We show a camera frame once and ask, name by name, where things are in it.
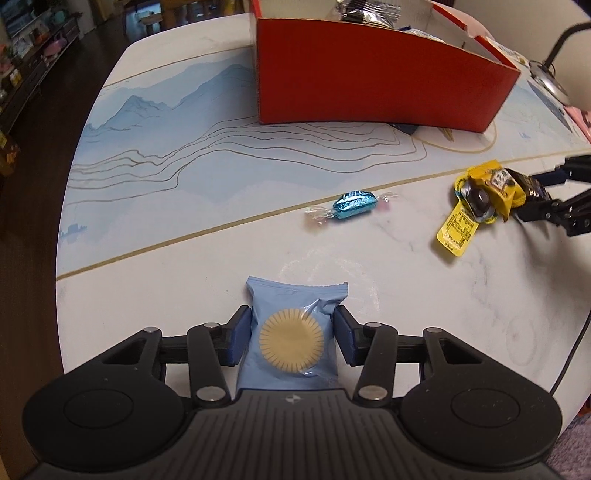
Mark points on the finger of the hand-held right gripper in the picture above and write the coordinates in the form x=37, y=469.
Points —
x=558, y=175
x=568, y=212

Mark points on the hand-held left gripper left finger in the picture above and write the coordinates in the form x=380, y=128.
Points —
x=240, y=337

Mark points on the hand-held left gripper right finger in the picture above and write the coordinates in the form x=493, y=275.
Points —
x=345, y=337

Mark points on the light blue cookie packet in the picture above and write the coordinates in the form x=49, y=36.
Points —
x=286, y=341

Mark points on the yellow snack packet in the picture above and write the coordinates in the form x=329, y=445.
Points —
x=461, y=226

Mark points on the blue foil candy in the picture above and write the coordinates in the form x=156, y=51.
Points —
x=353, y=205

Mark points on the blue white snack packet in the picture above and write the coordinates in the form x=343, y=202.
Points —
x=422, y=34

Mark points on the red cardboard box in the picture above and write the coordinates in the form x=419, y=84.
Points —
x=369, y=83

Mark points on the dark foil snack packet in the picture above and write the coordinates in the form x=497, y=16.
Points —
x=364, y=14

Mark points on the pink printed pouch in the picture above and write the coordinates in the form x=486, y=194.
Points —
x=581, y=122

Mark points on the grey desk lamp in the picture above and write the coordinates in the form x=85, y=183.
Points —
x=549, y=83

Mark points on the white printed packet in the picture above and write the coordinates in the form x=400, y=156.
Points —
x=505, y=50

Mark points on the brown cardboard box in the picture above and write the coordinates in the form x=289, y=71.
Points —
x=9, y=154

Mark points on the dark tv cabinet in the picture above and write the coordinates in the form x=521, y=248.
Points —
x=41, y=74

